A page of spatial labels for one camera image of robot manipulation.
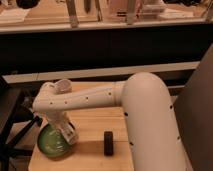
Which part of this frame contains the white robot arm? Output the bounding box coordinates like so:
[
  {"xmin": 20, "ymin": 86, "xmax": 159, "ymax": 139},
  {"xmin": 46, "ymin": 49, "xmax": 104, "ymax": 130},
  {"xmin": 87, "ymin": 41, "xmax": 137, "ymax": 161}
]
[{"xmin": 33, "ymin": 72, "xmax": 187, "ymax": 171}]

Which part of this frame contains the black chair frame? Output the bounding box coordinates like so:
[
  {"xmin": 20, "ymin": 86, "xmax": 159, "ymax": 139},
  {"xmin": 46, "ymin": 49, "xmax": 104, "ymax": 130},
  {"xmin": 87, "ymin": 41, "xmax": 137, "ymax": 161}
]
[{"xmin": 0, "ymin": 75, "xmax": 42, "ymax": 171}]

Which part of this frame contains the white gripper with label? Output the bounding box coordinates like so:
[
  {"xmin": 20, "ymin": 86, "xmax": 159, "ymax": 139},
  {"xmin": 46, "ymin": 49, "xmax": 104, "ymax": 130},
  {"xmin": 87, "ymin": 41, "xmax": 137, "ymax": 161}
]
[{"xmin": 49, "ymin": 115, "xmax": 78, "ymax": 145}]

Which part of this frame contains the dark panel at right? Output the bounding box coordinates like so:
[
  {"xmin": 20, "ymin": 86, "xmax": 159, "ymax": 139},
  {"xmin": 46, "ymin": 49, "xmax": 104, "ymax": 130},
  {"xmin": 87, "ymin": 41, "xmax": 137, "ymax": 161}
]
[{"xmin": 174, "ymin": 43, "xmax": 213, "ymax": 171}]

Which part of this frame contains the long dark bench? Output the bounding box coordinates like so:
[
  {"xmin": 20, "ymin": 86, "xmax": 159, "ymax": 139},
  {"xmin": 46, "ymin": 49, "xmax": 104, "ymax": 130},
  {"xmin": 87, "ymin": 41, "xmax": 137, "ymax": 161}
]
[{"xmin": 0, "ymin": 23, "xmax": 213, "ymax": 84}]

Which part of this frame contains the green ceramic bowl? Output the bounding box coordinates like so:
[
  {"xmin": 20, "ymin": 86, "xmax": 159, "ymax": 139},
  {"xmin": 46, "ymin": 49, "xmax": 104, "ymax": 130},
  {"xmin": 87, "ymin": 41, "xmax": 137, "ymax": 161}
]
[{"xmin": 37, "ymin": 124, "xmax": 76, "ymax": 158}]

